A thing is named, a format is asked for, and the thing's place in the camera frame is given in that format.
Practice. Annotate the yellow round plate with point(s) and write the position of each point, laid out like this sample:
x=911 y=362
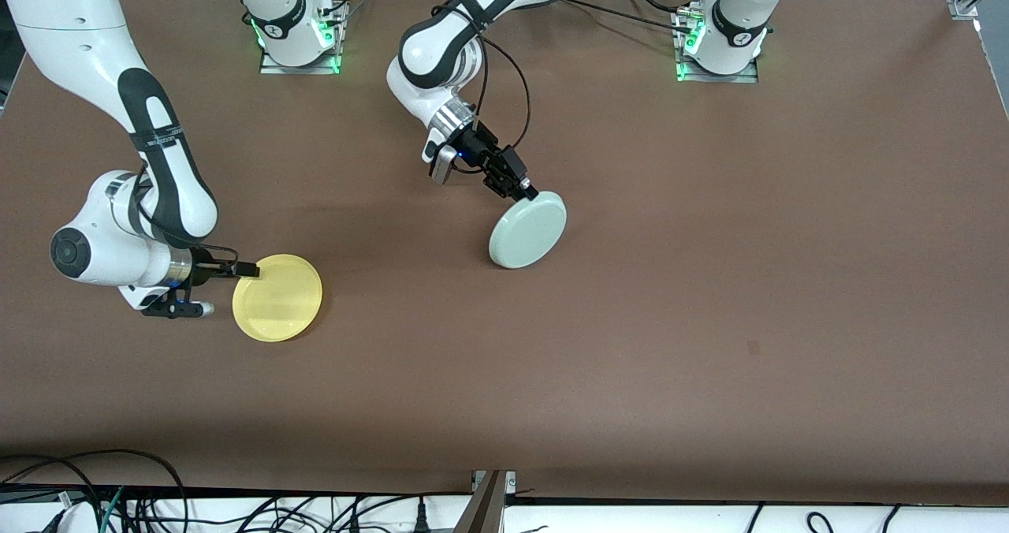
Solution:
x=280 y=300

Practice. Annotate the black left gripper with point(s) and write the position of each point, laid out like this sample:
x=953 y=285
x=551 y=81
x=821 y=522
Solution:
x=482 y=149

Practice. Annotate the pale green round plate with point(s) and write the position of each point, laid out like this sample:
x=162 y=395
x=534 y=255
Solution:
x=524 y=233

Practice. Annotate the aluminium profile bar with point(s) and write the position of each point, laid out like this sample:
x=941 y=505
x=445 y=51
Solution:
x=485 y=509

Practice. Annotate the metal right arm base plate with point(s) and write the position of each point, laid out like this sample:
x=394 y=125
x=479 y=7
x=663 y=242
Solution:
x=299 y=70

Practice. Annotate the black power plug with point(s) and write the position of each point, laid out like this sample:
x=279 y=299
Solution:
x=422 y=521

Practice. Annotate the white lower shelf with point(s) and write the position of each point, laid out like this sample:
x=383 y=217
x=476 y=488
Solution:
x=631 y=521

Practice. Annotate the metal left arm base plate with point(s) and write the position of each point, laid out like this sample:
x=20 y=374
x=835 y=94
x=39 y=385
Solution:
x=717 y=78

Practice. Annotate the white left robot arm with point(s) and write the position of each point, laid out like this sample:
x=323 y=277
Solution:
x=433 y=44

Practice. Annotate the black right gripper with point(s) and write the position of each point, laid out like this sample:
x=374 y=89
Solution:
x=203 y=271

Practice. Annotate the brown table cover sheet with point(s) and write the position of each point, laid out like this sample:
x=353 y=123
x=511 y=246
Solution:
x=709 y=281

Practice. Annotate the silver corner bracket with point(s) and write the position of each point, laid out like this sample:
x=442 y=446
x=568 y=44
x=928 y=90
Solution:
x=512 y=482

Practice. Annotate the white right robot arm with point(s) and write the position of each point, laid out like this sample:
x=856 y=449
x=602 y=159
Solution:
x=79 y=44

